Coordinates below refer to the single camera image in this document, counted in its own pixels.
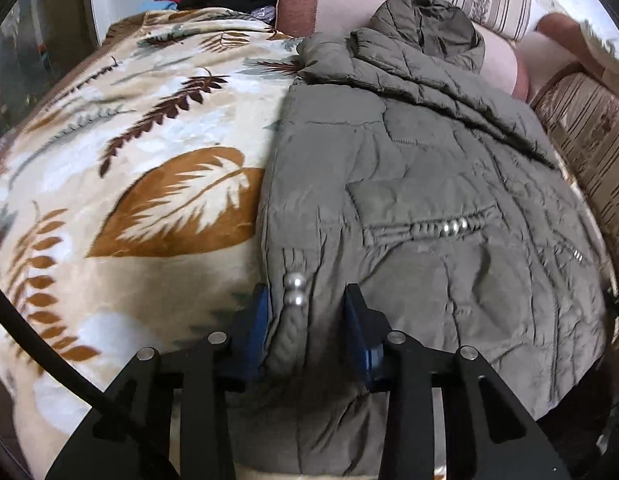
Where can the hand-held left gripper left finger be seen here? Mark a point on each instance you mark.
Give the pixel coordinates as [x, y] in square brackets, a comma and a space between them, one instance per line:
[260, 330]

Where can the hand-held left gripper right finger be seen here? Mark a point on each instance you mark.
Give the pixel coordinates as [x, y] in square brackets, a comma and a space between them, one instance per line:
[358, 342]

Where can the grey quilted jacket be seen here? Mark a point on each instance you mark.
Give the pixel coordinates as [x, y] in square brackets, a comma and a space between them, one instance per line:
[414, 170]

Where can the leaf print blanket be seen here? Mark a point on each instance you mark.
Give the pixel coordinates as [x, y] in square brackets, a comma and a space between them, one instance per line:
[139, 125]

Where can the striped floral side cushion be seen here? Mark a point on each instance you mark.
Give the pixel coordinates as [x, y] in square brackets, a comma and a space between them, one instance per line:
[589, 125]

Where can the pink cushion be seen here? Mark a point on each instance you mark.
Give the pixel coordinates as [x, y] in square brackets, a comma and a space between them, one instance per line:
[329, 10]

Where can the dark wooden cabinet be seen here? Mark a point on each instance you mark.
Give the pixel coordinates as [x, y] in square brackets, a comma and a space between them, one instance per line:
[34, 40]

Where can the pink sofa armrest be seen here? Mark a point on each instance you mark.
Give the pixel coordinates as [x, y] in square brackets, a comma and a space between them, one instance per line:
[559, 35]

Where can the white fringed cloth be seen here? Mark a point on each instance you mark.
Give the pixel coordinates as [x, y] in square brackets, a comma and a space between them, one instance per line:
[607, 47]

